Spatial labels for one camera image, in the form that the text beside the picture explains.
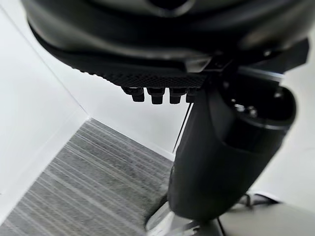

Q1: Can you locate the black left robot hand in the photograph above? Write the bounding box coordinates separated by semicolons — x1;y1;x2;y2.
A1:
20;0;315;221

